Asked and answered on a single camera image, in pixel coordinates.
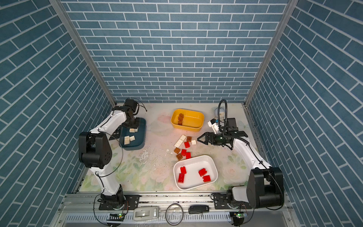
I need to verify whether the black calculator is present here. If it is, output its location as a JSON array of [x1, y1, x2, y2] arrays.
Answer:
[[109, 128, 121, 141]]

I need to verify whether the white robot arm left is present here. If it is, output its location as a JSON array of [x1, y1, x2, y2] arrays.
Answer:
[[78, 98, 174, 199]]

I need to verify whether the white plastic bin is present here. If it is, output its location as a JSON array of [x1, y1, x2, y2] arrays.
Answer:
[[173, 155, 218, 191]]

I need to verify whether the black key fob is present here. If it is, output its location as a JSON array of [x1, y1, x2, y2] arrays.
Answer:
[[188, 204, 209, 214]]

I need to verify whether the yellow plastic bin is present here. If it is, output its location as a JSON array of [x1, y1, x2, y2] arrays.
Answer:
[[171, 109, 205, 132]]

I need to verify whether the dark teal plastic bin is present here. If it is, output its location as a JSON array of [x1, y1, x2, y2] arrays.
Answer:
[[119, 118, 147, 150]]

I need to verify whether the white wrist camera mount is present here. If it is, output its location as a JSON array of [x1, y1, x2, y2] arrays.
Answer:
[[208, 118, 220, 134]]

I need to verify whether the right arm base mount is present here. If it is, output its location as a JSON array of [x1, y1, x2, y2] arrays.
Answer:
[[210, 193, 252, 210]]

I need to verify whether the aluminium rail base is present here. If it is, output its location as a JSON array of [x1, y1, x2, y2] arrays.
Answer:
[[51, 192, 299, 227]]

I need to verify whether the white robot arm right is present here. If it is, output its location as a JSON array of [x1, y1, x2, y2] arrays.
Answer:
[[197, 132, 285, 211]]

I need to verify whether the black cable loop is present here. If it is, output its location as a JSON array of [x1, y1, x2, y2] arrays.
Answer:
[[165, 202, 184, 227]]

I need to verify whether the red lego brick lowest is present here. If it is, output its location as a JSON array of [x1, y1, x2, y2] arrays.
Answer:
[[186, 152, 192, 159]]

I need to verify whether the grey plastic box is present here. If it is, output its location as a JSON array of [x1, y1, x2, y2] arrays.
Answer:
[[133, 206, 159, 221]]

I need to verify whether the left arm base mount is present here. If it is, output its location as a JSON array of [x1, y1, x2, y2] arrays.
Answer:
[[97, 194, 140, 211]]

